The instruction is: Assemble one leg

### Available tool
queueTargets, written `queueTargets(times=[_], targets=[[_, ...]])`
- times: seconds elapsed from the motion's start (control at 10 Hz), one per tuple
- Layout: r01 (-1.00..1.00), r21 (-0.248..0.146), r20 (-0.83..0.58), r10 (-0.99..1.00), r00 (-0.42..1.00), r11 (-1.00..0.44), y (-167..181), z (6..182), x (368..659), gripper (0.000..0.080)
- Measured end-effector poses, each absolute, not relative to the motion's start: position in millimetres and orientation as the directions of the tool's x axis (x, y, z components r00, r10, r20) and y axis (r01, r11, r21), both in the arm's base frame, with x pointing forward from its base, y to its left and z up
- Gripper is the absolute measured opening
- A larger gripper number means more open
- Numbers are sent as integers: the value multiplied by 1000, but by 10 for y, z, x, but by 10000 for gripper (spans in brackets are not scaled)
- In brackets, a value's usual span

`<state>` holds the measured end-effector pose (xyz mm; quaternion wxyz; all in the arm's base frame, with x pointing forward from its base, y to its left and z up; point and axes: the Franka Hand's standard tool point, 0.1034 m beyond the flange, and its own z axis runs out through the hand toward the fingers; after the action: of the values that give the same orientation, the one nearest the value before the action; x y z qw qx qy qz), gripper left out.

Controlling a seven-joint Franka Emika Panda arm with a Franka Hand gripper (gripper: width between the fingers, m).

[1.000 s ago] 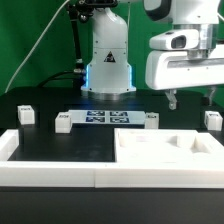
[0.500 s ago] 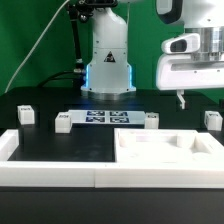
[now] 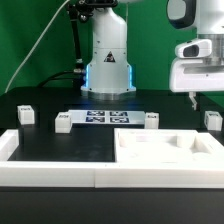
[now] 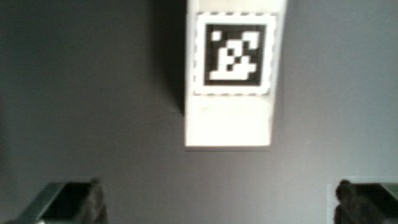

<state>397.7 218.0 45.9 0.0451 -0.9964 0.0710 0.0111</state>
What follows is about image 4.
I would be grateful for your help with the white square table leg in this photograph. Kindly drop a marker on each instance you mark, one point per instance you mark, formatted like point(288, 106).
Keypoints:
point(231, 70)

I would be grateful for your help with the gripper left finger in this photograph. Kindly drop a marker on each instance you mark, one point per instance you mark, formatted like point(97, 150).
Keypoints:
point(67, 204)

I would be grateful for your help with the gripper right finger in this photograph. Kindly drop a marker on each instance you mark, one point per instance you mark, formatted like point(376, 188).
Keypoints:
point(366, 203)

